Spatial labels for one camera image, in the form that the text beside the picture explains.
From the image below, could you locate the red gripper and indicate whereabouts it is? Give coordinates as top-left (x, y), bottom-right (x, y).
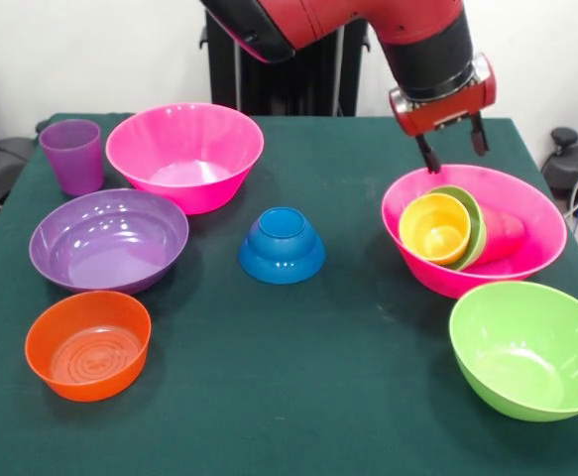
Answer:
top-left (389, 53), bottom-right (497, 175)

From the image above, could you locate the small lime green bowl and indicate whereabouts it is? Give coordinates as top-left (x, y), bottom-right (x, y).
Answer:
top-left (426, 184), bottom-right (488, 272)

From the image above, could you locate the yellow plastic cup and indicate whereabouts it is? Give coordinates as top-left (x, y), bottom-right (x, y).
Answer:
top-left (398, 192), bottom-right (473, 265)

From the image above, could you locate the pink red plastic cup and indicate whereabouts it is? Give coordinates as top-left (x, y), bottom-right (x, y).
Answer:
top-left (481, 205), bottom-right (526, 267)

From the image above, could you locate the magenta plastic bowl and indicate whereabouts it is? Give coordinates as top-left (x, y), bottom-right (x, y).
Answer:
top-left (105, 102), bottom-right (266, 216)
top-left (381, 163), bottom-right (569, 300)

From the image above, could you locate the blue plastic bowl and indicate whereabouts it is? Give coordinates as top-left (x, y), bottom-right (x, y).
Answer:
top-left (237, 206), bottom-right (327, 286)

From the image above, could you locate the large lime green bowl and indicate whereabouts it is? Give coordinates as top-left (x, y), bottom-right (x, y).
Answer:
top-left (448, 280), bottom-right (578, 423)

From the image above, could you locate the dark green tablecloth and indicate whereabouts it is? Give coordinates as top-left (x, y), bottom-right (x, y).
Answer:
top-left (0, 112), bottom-right (578, 476)

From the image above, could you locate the purple plastic bowl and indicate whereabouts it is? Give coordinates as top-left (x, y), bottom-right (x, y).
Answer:
top-left (29, 187), bottom-right (190, 295)

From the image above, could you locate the purple plastic cup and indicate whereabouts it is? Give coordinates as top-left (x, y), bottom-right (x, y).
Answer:
top-left (39, 118), bottom-right (105, 197)

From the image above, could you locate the red plastic bowl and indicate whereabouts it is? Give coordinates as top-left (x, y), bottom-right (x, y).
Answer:
top-left (24, 290), bottom-right (153, 403)

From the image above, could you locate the grey pedestal foot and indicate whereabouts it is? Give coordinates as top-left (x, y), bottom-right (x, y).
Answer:
top-left (540, 127), bottom-right (578, 222)
top-left (0, 137), bottom-right (37, 209)

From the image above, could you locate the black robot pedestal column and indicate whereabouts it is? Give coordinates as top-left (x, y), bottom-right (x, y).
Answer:
top-left (199, 9), bottom-right (372, 118)

